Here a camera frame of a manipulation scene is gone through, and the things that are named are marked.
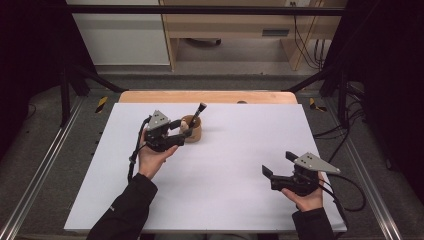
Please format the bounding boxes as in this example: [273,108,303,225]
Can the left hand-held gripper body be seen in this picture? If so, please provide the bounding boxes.
[143,109,186,154]

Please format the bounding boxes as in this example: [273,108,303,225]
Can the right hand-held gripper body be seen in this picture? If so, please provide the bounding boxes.
[270,152,342,197]

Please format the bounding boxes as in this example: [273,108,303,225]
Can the brown cup with animal figure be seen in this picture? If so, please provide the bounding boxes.
[179,114,203,144]

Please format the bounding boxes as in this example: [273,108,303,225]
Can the black makeup brush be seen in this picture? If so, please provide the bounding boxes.
[188,102,208,129]

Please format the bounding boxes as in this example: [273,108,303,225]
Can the person's right hand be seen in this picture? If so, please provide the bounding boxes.
[281,171,325,213]

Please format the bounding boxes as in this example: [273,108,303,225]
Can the person's left hand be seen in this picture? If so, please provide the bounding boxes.
[137,129,180,181]

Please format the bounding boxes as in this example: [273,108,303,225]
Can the white board sheet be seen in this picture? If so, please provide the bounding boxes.
[63,102,348,233]

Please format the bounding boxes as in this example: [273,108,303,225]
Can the yellow black striped tape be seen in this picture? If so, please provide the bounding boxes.
[95,95,109,114]
[308,97,328,113]

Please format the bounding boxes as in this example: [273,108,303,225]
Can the black metal stand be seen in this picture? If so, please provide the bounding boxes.
[283,64,349,126]
[59,63,129,128]

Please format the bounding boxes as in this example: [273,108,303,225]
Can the white cabinet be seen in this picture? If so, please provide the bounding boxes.
[65,0,171,66]

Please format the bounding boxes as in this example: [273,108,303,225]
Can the light wooden desk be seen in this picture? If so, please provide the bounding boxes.
[159,0,349,72]

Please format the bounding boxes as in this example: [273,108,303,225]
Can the black curtain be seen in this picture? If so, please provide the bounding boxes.
[324,0,424,194]
[0,0,98,161]

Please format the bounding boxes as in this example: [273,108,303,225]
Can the right hand-held gripper cable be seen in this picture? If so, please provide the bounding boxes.
[316,172,367,225]

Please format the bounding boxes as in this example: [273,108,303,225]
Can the black floor cables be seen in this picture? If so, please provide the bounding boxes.
[313,83,366,164]

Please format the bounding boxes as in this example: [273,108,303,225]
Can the aluminium rail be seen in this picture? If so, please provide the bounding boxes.
[324,98,404,240]
[0,96,86,240]

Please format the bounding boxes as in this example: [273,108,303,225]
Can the hanging black cables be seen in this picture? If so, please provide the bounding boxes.
[289,1,326,71]

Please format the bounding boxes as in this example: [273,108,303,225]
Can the black horizontal frame bar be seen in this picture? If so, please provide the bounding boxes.
[66,4,348,17]

